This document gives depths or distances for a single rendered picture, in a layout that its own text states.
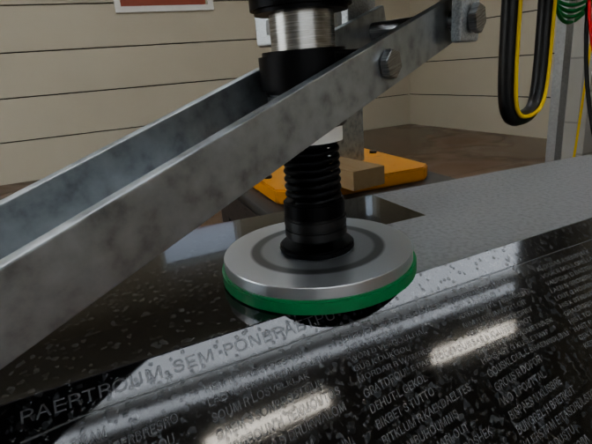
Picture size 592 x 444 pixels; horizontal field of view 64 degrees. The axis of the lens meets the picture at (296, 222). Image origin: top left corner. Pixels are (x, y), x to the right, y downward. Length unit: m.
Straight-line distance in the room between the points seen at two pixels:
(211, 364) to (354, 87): 0.28
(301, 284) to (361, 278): 0.06
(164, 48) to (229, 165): 6.41
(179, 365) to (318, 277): 0.15
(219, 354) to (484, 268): 0.32
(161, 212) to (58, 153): 6.35
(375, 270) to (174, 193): 0.23
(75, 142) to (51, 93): 0.62
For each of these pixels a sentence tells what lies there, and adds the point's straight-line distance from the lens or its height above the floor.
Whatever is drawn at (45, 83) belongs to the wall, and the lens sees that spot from 6.62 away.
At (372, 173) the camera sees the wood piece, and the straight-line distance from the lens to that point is 1.22.
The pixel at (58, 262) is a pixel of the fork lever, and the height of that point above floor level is 0.99.
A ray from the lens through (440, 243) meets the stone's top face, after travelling 0.62.
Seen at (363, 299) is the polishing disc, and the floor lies 0.88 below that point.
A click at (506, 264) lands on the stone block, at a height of 0.85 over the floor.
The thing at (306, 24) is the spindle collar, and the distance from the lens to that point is 0.47.
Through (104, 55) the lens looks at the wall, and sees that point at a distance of 6.64.
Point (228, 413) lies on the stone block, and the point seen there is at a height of 0.82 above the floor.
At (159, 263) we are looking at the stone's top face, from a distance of 0.63.
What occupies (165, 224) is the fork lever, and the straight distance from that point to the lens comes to 0.33.
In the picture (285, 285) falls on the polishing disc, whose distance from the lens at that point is 0.45.
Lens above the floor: 1.09
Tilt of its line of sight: 18 degrees down
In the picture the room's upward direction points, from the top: 5 degrees counter-clockwise
